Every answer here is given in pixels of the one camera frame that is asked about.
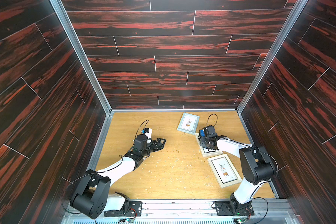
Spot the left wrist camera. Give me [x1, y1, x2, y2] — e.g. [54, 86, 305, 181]
[133, 128, 153, 151]

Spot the blue microfiber cloth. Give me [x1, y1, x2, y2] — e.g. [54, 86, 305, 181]
[199, 129, 205, 138]

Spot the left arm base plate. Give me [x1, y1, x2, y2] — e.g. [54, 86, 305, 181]
[104, 201, 142, 217]

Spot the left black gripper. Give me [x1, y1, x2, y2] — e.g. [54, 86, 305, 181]
[140, 138, 165, 158]

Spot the light green picture frame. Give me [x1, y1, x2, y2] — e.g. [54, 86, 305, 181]
[177, 113, 200, 135]

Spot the aluminium front rail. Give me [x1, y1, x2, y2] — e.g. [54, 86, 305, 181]
[62, 198, 301, 224]

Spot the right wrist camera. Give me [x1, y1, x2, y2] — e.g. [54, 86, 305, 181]
[203, 125, 218, 140]

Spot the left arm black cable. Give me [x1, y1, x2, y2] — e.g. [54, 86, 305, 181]
[61, 119, 149, 215]

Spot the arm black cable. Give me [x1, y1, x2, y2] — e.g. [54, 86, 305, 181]
[206, 113, 279, 224]
[61, 119, 149, 215]

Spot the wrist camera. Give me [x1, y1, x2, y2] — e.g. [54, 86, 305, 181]
[203, 125, 218, 140]
[133, 128, 153, 151]

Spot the cream picture frame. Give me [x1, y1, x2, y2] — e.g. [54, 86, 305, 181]
[195, 133, 223, 157]
[208, 154, 242, 188]

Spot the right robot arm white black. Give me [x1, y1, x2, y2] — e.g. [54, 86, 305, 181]
[198, 133, 278, 214]

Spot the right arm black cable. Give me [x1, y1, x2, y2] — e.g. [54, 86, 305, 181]
[206, 113, 279, 224]

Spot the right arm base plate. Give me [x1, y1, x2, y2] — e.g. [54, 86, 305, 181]
[213, 200, 254, 216]

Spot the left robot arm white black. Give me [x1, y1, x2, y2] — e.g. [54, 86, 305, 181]
[70, 135, 166, 219]

